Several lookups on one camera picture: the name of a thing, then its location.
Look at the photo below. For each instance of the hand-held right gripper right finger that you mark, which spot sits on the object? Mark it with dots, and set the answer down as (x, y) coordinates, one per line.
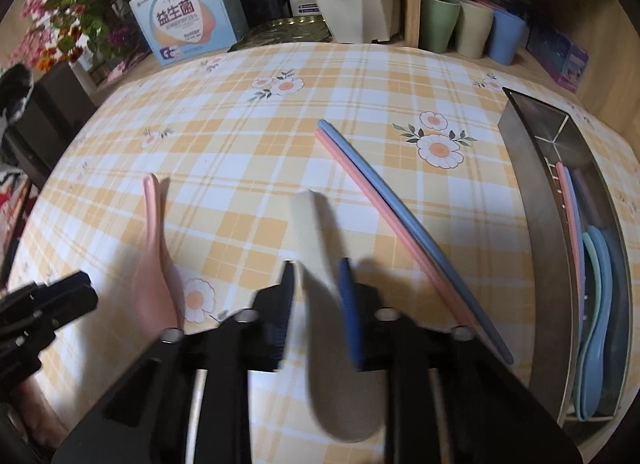
(350, 314)

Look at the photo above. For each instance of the pink flat box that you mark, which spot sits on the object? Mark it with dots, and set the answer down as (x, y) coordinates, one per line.
(120, 68)

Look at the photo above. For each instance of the pink spoon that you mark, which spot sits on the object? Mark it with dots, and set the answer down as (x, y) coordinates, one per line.
(156, 304)

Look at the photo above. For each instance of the red patterned rug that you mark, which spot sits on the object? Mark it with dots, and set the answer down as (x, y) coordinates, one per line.
(10, 204)

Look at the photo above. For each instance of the pink chopstick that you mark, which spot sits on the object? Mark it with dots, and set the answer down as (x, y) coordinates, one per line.
(570, 209)
(400, 239)

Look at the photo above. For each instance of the beige spoon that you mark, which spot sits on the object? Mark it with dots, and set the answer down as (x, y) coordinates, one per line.
(330, 394)

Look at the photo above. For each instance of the white and black cloth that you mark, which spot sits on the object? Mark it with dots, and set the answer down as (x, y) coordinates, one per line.
(12, 89)

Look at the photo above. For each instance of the yellow plaid floral tablecloth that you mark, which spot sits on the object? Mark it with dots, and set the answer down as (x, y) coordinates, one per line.
(225, 144)

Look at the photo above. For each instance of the purple box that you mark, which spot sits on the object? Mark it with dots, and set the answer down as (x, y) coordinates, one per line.
(560, 56)

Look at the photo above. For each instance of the blue spoon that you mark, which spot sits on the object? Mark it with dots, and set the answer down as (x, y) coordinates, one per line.
(600, 304)

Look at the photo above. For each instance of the perforated metal utensil tray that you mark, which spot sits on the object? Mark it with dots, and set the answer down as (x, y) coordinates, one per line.
(530, 184)

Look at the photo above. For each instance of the wooden shelf unit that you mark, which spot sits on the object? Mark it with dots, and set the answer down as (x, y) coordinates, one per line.
(412, 4)

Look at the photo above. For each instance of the black chair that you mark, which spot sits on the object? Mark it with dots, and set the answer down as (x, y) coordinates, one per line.
(55, 109)

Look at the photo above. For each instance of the beige cup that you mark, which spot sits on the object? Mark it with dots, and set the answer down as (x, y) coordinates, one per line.
(475, 29)

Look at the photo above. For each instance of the green cup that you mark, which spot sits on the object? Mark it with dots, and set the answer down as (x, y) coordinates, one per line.
(440, 21)

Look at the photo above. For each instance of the person's left hand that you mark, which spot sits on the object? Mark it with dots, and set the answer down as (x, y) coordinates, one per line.
(35, 414)

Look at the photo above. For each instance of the blue cup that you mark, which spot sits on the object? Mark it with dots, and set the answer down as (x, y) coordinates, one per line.
(506, 36)

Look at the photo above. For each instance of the green spoon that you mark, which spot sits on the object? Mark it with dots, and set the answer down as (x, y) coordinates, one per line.
(586, 251)

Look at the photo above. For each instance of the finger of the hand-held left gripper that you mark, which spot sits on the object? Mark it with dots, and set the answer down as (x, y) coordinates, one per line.
(65, 296)

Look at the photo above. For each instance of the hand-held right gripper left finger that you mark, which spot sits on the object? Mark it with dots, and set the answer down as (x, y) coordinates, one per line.
(280, 324)

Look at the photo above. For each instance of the white and blue carton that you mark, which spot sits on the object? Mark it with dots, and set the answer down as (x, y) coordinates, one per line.
(185, 19)

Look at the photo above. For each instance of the pink blossom bouquet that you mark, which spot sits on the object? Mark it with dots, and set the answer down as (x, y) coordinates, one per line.
(75, 9)

